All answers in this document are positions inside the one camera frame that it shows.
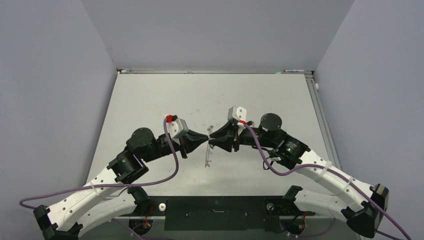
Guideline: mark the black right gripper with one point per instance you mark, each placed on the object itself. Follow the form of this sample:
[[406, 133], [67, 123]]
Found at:
[[227, 136]]

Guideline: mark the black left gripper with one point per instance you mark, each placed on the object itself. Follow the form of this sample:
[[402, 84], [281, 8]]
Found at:
[[190, 142]]

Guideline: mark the metal ring plate with keyrings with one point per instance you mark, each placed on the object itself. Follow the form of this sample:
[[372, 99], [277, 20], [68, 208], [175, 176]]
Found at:
[[208, 151]]

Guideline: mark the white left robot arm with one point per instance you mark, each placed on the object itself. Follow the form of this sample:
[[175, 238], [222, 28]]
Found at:
[[107, 195]]

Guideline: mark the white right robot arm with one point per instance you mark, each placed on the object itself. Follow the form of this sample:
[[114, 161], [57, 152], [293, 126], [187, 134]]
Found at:
[[357, 203]]

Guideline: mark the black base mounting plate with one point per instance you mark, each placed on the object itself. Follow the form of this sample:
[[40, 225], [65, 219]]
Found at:
[[224, 213]]

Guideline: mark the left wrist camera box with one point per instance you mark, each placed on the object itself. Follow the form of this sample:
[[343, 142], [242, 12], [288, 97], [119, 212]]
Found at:
[[176, 127]]

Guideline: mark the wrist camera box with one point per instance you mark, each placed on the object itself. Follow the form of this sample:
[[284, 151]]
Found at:
[[176, 127], [237, 114]]

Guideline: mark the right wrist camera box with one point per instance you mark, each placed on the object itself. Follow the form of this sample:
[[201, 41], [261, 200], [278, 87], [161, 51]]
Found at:
[[237, 114]]

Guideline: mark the aluminium rail right edge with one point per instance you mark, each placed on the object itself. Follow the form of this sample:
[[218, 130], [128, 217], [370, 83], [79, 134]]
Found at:
[[313, 88]]

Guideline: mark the aluminium rail edge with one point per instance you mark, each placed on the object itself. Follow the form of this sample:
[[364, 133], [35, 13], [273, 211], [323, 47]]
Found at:
[[236, 71], [313, 88]]

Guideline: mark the aluminium rail back edge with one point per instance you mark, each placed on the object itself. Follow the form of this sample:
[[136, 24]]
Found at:
[[236, 71]]

